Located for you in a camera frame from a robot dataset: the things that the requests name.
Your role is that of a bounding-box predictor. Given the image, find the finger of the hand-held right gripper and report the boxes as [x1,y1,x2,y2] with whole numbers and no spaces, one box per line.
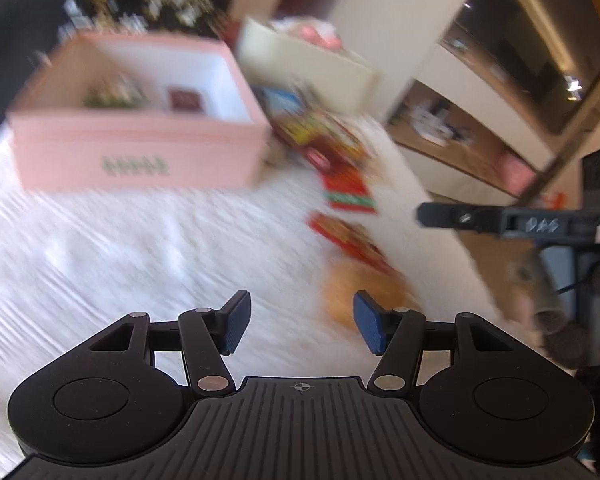
[416,201,506,237]

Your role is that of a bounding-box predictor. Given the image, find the red yellow snack packet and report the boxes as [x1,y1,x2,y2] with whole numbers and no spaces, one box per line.
[272,109,368,171]

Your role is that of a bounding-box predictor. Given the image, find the person's right hand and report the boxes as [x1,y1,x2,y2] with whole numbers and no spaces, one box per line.
[509,250,598,368]

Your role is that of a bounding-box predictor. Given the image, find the green gold snack packet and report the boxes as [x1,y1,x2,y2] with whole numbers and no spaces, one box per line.
[83,76,148,109]

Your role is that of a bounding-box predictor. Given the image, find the red green snack packet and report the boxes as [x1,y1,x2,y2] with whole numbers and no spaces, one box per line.
[321,166,379,214]

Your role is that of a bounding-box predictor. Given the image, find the white blanket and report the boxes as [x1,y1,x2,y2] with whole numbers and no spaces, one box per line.
[0,115,576,471]

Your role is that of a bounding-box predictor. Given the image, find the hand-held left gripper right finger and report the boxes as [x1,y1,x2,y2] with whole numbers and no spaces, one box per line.
[353,289,514,397]

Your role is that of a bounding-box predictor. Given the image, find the pink cardboard box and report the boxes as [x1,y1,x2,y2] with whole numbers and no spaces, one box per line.
[7,30,272,193]

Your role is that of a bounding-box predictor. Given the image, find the orange snack packet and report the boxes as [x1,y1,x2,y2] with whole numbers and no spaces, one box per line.
[322,259,423,333]

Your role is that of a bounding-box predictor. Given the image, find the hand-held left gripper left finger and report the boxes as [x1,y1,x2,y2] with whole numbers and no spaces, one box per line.
[87,289,253,397]

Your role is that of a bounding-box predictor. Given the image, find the dark red snack packet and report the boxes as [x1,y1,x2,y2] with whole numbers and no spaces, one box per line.
[166,88,204,114]

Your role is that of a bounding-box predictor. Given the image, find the wooden shelf unit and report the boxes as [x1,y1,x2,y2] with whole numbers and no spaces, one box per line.
[386,42,583,203]

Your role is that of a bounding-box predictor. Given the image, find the cream tissue box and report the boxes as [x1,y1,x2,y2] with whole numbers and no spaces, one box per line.
[236,16,381,116]

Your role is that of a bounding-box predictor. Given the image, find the wall television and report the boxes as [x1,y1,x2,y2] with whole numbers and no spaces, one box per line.
[439,0,600,137]

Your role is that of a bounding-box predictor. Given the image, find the blue snack packet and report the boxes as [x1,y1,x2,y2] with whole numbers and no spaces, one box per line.
[260,85,308,118]

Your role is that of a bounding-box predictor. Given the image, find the pink storage box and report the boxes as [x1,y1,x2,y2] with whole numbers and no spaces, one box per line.
[496,151,537,194]

